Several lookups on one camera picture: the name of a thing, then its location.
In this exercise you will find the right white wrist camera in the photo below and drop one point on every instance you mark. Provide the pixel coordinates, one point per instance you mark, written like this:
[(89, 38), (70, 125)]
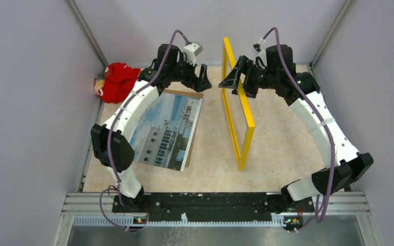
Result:
[(258, 45)]

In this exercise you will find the aluminium rail with cable duct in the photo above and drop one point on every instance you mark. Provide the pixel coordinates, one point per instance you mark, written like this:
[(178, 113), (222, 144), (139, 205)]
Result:
[(96, 209)]

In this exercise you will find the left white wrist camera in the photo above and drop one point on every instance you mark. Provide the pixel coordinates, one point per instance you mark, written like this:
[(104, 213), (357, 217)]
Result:
[(192, 50)]

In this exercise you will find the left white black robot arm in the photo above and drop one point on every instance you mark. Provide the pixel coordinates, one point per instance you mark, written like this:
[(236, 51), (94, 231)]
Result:
[(110, 140)]

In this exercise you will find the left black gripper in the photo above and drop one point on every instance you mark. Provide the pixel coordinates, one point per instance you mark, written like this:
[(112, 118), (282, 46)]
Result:
[(198, 84)]

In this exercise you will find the building photo print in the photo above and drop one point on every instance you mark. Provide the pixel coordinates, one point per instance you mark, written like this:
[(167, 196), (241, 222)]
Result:
[(150, 139)]

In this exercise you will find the brown cardboard backing board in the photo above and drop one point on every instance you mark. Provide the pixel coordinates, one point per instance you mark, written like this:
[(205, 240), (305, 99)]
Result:
[(182, 124)]

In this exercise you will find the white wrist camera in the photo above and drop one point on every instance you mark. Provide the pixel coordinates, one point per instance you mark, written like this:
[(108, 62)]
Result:
[(192, 50), (258, 45)]

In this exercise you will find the red crumpled cloth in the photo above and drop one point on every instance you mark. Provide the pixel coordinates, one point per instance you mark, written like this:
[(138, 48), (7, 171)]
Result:
[(115, 82)]

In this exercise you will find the yellow wooden picture frame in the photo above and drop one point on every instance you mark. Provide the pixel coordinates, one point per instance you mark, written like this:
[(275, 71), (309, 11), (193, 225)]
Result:
[(241, 148)]

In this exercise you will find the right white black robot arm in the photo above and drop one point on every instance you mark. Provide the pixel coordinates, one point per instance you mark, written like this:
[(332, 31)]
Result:
[(343, 163)]

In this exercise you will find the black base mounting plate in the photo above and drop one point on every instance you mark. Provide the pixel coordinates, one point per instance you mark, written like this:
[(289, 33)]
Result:
[(211, 207)]

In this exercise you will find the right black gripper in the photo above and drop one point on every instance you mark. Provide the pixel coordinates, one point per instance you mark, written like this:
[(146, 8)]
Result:
[(232, 80)]

